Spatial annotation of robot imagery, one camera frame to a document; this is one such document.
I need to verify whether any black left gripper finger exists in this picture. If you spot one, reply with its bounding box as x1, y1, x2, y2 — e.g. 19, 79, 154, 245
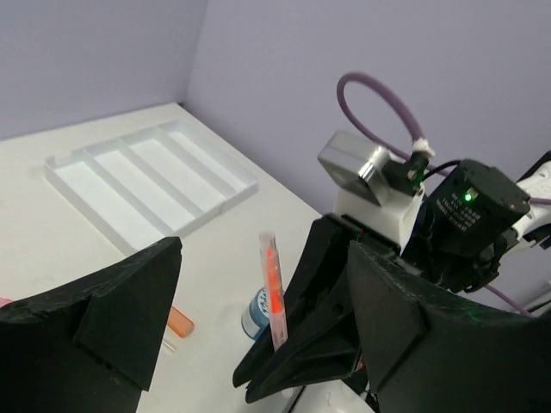
1, 237, 182, 412

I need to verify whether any white divided organizer tray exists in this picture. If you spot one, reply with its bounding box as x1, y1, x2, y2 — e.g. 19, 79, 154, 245
44, 120, 258, 256

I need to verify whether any small blue jar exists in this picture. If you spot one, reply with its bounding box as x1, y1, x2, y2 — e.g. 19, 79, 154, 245
241, 288, 269, 341

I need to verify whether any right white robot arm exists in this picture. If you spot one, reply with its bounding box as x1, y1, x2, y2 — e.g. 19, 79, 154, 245
232, 155, 550, 412

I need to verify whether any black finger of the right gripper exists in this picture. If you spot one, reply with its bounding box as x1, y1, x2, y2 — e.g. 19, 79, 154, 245
232, 213, 399, 404

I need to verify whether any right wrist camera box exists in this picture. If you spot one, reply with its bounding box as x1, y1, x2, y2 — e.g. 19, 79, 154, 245
318, 131, 424, 251

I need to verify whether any orange highlighter pen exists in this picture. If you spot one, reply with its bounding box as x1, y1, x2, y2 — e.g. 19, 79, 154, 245
259, 231, 288, 352

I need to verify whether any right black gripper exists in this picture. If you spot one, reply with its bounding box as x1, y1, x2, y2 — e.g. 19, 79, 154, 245
347, 159, 550, 412

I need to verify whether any orange translucent cap case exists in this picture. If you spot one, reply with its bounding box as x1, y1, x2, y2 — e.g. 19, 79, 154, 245
167, 306, 195, 338

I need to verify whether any small clear pen cap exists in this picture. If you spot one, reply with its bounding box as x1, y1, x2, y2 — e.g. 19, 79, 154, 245
163, 339, 176, 353

